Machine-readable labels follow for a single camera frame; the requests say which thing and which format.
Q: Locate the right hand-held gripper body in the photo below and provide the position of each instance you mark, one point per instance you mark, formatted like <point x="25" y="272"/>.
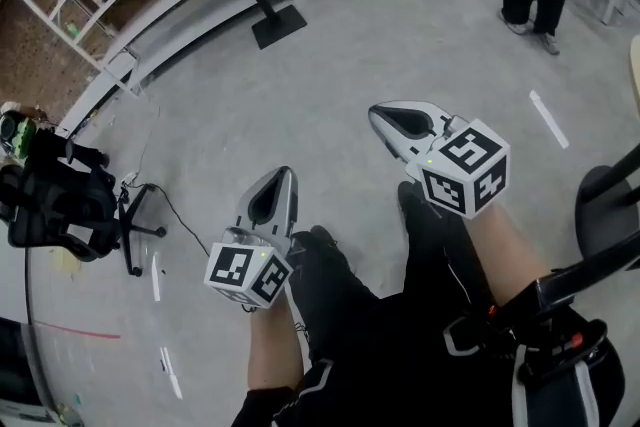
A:
<point x="465" y="185"/>

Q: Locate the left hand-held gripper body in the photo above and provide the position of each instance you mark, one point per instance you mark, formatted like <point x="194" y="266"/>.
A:
<point x="232" y="267"/>

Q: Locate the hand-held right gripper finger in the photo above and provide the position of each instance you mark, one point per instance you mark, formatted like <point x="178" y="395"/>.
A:
<point x="395" y="142"/>
<point x="430" y="109"/>

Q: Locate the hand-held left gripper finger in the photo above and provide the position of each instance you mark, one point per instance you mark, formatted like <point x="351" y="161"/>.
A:
<point x="287" y="230"/>
<point x="242" y="215"/>

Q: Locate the person's right forearm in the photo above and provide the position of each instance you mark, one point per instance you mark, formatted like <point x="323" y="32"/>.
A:
<point x="505" y="255"/>

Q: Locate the person's left forearm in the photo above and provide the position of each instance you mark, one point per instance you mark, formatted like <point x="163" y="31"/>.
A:
<point x="275" y="350"/>

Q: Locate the green plastic bottle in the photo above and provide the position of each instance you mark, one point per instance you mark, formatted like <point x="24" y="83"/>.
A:
<point x="73" y="29"/>

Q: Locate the person's left black shoe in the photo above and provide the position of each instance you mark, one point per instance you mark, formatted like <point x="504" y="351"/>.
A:
<point x="320" y="240"/>

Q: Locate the person's black shoe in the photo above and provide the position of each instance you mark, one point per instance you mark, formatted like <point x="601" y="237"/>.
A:
<point x="412" y="200"/>
<point x="320" y="240"/>

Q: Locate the person's right black shoe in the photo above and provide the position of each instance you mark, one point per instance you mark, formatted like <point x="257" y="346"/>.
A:
<point x="412" y="200"/>

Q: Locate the white power strip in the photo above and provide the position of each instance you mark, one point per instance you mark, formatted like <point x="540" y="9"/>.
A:
<point x="130" y="177"/>

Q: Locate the table with round black base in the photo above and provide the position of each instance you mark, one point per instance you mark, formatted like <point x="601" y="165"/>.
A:
<point x="600" y="220"/>

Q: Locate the person's black clothing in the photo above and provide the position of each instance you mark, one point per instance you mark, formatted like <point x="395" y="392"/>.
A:
<point x="375" y="340"/>

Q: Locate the black body-worn equipment pack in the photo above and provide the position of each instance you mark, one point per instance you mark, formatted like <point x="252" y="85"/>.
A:
<point x="565" y="285"/>

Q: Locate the black mesh office chair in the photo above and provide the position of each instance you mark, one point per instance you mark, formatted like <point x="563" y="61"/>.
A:
<point x="60" y="210"/>

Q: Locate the white metal shelf unit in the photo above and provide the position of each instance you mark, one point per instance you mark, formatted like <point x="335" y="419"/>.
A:
<point x="165" y="40"/>

